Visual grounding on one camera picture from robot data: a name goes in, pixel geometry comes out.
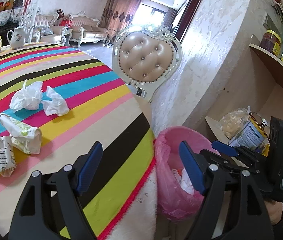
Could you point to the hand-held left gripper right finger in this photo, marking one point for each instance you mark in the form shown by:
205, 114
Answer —
191, 167

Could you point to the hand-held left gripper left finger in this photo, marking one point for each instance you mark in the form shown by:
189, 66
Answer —
89, 166

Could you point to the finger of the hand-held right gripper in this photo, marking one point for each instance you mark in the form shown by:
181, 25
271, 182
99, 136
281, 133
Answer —
222, 146
214, 157

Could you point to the white tissue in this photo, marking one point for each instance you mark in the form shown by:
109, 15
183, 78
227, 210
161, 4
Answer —
27, 97
55, 105
186, 183

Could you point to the pink trash bin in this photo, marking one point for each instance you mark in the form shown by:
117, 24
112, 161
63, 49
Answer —
171, 152

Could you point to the white wrapper green print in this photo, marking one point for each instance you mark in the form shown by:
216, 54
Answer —
22, 135

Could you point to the white printed paper bag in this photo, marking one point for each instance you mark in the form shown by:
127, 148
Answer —
0, 155

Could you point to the clear plastic bag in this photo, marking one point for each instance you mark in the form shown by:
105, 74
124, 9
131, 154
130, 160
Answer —
231, 125

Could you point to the large tin can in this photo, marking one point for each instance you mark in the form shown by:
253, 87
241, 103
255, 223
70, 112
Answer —
251, 135

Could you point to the eyeglasses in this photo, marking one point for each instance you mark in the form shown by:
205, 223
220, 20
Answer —
256, 123

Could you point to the wooden shelf unit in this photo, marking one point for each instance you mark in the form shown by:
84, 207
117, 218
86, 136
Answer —
279, 97

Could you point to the floral table cover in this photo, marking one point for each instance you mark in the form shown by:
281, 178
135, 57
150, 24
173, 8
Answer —
141, 205

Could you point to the jar with yellow label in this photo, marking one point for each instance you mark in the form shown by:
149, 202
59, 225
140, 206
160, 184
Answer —
271, 42

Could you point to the cream tufted chair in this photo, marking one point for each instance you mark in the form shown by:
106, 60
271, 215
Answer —
146, 57

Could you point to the cream sofa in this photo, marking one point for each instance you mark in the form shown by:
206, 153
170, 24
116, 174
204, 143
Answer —
91, 32

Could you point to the white side table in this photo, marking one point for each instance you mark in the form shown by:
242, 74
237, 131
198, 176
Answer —
67, 32

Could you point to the dark brown curtain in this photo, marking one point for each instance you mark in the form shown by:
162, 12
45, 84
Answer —
169, 17

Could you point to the dark wooden door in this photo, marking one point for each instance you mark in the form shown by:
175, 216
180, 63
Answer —
191, 10

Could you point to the red gift box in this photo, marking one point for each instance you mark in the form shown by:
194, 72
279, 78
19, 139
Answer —
67, 23

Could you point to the white teapot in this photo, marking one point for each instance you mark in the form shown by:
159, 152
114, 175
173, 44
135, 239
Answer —
19, 38

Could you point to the cream armchair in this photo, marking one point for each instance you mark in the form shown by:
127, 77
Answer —
46, 22

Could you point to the dark red plant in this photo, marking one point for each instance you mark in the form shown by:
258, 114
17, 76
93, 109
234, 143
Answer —
61, 13

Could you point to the brown patterned curtain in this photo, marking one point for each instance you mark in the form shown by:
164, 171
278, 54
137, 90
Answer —
117, 10

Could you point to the white carved partition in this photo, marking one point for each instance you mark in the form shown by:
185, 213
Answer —
31, 12

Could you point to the lace piano cover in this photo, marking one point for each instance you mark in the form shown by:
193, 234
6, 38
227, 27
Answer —
4, 15

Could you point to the black handbag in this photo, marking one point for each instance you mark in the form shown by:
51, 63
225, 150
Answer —
19, 2

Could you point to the woven basket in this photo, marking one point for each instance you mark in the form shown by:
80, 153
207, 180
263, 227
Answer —
1, 6

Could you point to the grey wall switch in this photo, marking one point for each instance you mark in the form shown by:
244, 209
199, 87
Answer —
267, 20

